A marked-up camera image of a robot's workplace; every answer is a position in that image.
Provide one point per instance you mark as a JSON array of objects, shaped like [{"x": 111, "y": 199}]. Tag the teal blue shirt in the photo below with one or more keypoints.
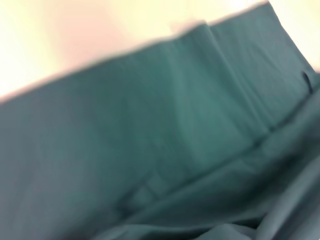
[{"x": 150, "y": 150}]

